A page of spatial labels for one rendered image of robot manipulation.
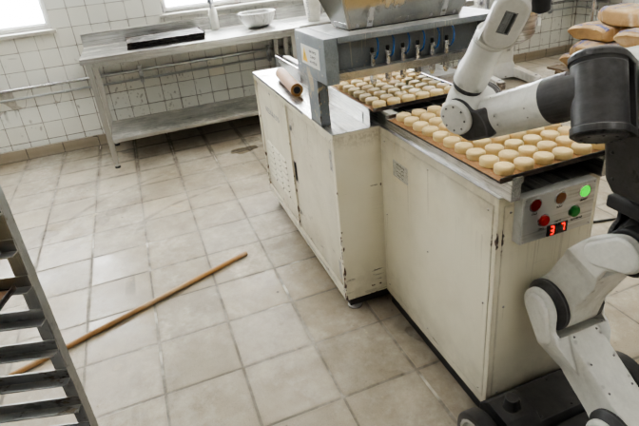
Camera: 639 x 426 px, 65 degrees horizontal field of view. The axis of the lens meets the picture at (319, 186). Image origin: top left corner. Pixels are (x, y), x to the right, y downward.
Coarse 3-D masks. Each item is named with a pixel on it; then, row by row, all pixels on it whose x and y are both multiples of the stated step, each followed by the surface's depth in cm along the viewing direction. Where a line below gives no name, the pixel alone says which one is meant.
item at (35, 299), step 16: (0, 192) 101; (0, 224) 102; (16, 224) 106; (0, 240) 104; (16, 240) 105; (16, 256) 106; (16, 272) 107; (32, 272) 110; (32, 288) 109; (32, 304) 111; (48, 304) 115; (48, 320) 114; (48, 336) 115; (64, 352) 119; (80, 384) 125; (80, 416) 126
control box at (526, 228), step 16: (592, 176) 134; (528, 192) 130; (544, 192) 129; (560, 192) 130; (576, 192) 132; (592, 192) 135; (528, 208) 128; (544, 208) 130; (560, 208) 133; (528, 224) 131; (560, 224) 135; (576, 224) 137; (512, 240) 135; (528, 240) 133
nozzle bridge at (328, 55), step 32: (320, 32) 181; (352, 32) 174; (384, 32) 174; (416, 32) 188; (448, 32) 192; (320, 64) 175; (352, 64) 183; (384, 64) 185; (416, 64) 187; (320, 96) 186
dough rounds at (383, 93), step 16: (352, 80) 220; (368, 80) 217; (384, 80) 215; (400, 80) 216; (416, 80) 209; (432, 80) 207; (352, 96) 203; (368, 96) 194; (384, 96) 192; (400, 96) 192; (416, 96) 191
